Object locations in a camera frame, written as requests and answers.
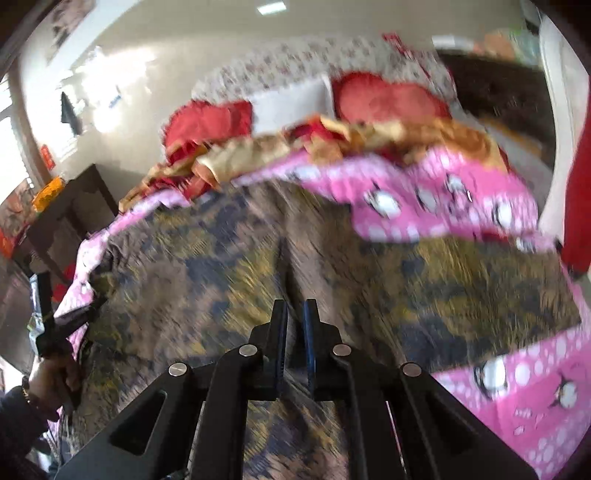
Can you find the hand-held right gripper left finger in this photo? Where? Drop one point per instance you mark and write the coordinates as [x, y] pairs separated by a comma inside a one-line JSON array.
[[279, 355]]

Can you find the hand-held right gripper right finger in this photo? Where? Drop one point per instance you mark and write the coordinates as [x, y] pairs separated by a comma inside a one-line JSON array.
[[310, 355]]

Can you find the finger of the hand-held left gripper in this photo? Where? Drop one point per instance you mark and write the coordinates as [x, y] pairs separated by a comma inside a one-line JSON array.
[[76, 316]]

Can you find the brown patterned garment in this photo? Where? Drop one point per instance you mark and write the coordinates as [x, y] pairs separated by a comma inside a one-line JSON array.
[[184, 277]]

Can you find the person's left hand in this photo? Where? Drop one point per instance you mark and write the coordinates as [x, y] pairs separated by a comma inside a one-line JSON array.
[[51, 381]]

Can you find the dark side table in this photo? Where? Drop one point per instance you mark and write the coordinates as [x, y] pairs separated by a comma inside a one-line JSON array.
[[78, 198]]

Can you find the orange object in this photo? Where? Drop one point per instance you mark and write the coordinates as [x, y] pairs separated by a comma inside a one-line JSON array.
[[48, 194]]

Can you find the window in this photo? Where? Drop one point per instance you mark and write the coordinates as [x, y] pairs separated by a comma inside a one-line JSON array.
[[18, 138]]

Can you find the pink printed bedsheet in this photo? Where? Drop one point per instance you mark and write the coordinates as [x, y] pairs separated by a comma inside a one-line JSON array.
[[531, 415]]

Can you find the gold and red quilt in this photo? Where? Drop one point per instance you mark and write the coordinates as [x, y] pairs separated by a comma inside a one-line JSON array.
[[369, 134]]

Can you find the red pillow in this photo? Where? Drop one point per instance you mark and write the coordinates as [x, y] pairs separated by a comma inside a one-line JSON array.
[[203, 124], [383, 97]]

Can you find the white pillow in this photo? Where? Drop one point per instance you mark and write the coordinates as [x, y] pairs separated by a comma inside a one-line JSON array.
[[291, 106]]

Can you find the floral headboard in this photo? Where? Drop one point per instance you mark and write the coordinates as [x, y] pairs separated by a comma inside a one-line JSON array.
[[295, 60]]

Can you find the red hanging cloth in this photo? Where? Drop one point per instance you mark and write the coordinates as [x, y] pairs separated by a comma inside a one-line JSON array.
[[579, 207]]

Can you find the ceiling light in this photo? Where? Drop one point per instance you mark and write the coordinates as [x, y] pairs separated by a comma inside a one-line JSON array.
[[268, 8]]

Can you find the colourful cloth pile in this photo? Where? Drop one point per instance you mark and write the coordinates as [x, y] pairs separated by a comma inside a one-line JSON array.
[[508, 44]]

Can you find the small red wall sticker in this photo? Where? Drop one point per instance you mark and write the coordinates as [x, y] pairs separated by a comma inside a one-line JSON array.
[[47, 156]]

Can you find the dark cloth on wall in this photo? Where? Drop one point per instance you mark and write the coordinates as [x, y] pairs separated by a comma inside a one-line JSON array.
[[70, 113]]

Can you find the wall poster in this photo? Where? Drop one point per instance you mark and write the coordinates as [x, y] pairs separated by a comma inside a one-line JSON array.
[[69, 27]]

